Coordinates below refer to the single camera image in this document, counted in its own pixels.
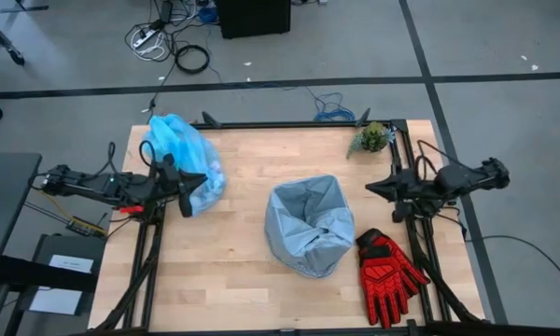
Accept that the grey cabinet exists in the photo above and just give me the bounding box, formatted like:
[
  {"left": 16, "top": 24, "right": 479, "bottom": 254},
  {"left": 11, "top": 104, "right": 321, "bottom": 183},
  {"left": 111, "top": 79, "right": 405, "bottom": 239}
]
[{"left": 17, "top": 232, "right": 107, "bottom": 317}]

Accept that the white power strip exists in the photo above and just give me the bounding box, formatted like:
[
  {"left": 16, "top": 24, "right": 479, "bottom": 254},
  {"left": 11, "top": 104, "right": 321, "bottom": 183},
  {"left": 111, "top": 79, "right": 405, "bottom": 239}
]
[{"left": 132, "top": 27, "right": 163, "bottom": 49}]

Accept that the black metal table frame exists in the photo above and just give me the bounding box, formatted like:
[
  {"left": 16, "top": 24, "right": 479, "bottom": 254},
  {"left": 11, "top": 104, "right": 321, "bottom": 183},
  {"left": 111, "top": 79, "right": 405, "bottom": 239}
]
[{"left": 86, "top": 119, "right": 489, "bottom": 336}]

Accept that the potted succulent plant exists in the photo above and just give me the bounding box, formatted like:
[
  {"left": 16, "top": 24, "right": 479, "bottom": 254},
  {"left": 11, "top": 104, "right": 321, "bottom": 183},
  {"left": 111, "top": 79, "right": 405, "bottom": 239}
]
[{"left": 346, "top": 121, "right": 397, "bottom": 161}]

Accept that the black stand base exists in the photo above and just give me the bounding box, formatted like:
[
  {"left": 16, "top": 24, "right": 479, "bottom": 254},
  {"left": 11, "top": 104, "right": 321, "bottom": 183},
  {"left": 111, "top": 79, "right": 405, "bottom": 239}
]
[{"left": 0, "top": 0, "right": 50, "bottom": 14}]

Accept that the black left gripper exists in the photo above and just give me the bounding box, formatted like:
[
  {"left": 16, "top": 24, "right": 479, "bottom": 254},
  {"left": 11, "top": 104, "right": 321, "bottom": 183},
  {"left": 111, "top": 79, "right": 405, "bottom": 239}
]
[{"left": 154, "top": 153, "right": 209, "bottom": 219}]

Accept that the blue floor cable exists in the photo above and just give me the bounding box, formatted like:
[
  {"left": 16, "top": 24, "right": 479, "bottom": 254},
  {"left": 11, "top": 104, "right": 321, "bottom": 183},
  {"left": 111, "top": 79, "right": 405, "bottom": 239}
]
[{"left": 312, "top": 91, "right": 357, "bottom": 123}]

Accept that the dark grey desk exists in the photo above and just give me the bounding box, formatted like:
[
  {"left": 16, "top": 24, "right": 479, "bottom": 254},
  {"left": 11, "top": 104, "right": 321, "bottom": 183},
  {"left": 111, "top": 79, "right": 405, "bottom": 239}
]
[{"left": 0, "top": 151, "right": 44, "bottom": 293}]

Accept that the black frame brace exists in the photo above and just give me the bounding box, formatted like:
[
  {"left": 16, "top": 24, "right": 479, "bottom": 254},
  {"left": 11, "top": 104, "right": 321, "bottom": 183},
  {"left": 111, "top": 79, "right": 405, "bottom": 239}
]
[
  {"left": 354, "top": 106, "right": 372, "bottom": 128},
  {"left": 202, "top": 110, "right": 223, "bottom": 130}
]

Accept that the black floor cable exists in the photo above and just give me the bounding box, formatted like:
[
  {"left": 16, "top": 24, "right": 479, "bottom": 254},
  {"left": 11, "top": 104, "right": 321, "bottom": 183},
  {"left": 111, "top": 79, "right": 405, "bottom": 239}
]
[{"left": 461, "top": 233, "right": 560, "bottom": 305}]

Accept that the white paper sheet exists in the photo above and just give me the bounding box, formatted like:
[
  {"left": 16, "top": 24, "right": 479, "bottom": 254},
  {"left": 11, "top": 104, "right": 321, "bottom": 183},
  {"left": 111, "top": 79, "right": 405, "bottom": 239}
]
[
  {"left": 27, "top": 287, "right": 84, "bottom": 316},
  {"left": 48, "top": 253, "right": 96, "bottom": 274}
]

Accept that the red black work glove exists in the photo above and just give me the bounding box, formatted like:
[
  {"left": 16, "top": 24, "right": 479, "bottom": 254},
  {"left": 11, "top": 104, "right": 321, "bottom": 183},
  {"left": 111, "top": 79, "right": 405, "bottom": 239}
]
[{"left": 355, "top": 227, "right": 432, "bottom": 329}]

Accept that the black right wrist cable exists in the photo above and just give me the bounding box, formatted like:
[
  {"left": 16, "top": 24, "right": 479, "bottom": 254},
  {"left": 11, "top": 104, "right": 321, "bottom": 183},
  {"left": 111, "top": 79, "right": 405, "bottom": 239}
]
[{"left": 413, "top": 139, "right": 461, "bottom": 181}]

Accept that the black coiled cable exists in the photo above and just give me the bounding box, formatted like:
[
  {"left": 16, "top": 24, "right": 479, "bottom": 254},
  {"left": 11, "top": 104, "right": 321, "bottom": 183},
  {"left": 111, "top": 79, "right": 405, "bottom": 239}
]
[{"left": 174, "top": 44, "right": 212, "bottom": 76}]

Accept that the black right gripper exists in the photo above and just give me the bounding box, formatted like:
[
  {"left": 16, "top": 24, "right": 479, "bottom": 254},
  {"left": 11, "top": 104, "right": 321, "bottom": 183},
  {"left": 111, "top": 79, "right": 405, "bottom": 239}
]
[{"left": 365, "top": 166, "right": 421, "bottom": 224}]

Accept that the teal plastic trash bag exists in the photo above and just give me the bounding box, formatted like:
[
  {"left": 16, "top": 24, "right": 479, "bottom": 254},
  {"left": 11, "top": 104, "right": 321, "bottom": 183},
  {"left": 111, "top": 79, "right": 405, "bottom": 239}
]
[{"left": 141, "top": 113, "right": 229, "bottom": 218}]

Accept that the blue cable bundle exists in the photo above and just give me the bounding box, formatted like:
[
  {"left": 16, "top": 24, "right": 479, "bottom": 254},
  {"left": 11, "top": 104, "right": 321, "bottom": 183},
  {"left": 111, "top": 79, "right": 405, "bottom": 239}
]
[{"left": 198, "top": 3, "right": 219, "bottom": 24}]

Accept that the black yellow electronics board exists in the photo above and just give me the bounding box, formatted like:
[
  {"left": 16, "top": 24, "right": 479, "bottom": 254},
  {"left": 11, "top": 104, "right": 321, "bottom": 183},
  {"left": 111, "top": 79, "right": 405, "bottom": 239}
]
[{"left": 64, "top": 215, "right": 109, "bottom": 239}]

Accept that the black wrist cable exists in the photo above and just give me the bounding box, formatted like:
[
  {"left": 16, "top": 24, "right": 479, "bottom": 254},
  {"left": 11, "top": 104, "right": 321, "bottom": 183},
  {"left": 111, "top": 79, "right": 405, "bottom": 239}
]
[
  {"left": 138, "top": 139, "right": 159, "bottom": 170},
  {"left": 413, "top": 139, "right": 461, "bottom": 181}
]

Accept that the pale blue plastic trash bag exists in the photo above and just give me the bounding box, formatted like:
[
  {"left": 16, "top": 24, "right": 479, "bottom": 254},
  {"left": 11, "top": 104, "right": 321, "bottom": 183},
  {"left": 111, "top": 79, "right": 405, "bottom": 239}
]
[{"left": 263, "top": 174, "right": 357, "bottom": 280}]

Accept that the black equipment case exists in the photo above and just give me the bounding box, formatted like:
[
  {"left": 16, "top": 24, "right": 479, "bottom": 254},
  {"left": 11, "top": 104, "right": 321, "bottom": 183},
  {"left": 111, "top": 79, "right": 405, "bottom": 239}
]
[{"left": 215, "top": 0, "right": 293, "bottom": 40}]

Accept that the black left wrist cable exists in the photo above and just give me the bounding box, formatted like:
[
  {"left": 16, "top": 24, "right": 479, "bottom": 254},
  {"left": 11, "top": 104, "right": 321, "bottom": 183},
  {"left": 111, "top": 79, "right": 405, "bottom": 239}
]
[{"left": 138, "top": 139, "right": 159, "bottom": 170}]

